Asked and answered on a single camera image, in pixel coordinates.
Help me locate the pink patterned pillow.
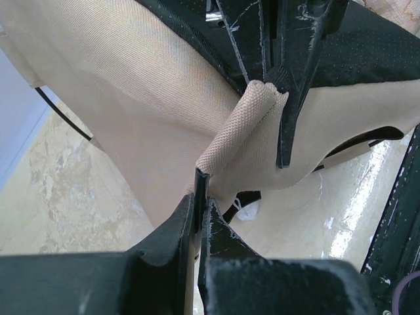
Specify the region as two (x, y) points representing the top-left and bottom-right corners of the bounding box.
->
(356, 0), (420, 37)

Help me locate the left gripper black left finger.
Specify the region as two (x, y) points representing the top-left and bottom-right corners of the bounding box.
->
(1, 195), (195, 314)

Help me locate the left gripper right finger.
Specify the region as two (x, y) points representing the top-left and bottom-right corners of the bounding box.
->
(198, 199), (375, 314)

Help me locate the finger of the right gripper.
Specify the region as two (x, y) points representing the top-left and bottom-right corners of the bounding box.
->
(217, 0), (272, 83)

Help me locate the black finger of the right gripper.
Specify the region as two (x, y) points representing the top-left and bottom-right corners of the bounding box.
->
(262, 1), (348, 169)

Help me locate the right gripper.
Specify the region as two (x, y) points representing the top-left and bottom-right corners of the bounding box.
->
(361, 127), (419, 314)

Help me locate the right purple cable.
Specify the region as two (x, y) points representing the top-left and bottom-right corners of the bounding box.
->
(392, 274), (420, 315)

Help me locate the beige pet tent fabric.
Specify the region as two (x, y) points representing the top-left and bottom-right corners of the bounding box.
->
(1, 1), (419, 226)

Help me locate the white pompom toy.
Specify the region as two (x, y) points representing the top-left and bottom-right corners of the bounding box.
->
(233, 198), (260, 221)

